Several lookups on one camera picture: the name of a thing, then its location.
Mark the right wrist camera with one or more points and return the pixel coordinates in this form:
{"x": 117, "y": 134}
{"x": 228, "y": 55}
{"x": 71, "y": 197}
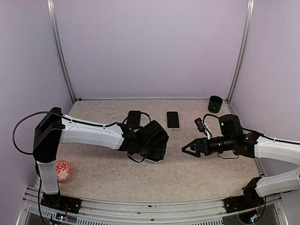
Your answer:
{"x": 202, "y": 128}

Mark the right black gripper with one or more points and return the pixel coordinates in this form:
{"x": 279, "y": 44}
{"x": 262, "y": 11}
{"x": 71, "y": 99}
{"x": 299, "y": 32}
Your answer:
{"x": 198, "y": 143}

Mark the red white patterned dish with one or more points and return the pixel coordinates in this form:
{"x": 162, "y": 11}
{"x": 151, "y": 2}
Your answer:
{"x": 63, "y": 170}

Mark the pink phone case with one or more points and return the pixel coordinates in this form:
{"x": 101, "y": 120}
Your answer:
{"x": 173, "y": 120}

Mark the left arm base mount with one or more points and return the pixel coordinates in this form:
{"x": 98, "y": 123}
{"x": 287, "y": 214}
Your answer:
{"x": 62, "y": 203}

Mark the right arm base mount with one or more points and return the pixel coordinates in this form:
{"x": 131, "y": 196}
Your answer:
{"x": 242, "y": 202}

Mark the light blue phone case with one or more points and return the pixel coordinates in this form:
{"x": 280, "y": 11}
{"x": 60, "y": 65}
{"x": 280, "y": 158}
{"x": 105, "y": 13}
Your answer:
{"x": 152, "y": 160}

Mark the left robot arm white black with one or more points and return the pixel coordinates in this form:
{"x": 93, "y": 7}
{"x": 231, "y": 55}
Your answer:
{"x": 90, "y": 160}

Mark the black phone case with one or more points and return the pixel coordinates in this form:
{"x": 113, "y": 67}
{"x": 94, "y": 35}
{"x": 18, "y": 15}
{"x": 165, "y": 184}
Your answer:
{"x": 133, "y": 119}

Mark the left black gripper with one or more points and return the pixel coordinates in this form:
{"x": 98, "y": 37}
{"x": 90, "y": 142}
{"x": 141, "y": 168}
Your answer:
{"x": 160, "y": 152}

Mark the left aluminium frame post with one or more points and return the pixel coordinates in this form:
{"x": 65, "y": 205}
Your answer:
{"x": 59, "y": 49}

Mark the front aluminium rail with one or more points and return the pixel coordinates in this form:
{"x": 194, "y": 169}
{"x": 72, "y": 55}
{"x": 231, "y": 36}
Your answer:
{"x": 101, "y": 212}

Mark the dark green cup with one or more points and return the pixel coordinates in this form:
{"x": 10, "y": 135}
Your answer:
{"x": 215, "y": 104}

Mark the aluminium frame post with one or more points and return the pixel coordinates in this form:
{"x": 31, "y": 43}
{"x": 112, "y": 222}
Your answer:
{"x": 242, "y": 50}
{"x": 59, "y": 49}

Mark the right aluminium frame post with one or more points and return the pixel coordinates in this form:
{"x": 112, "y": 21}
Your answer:
{"x": 242, "y": 50}

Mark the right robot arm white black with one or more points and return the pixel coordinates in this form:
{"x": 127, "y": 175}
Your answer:
{"x": 281, "y": 152}

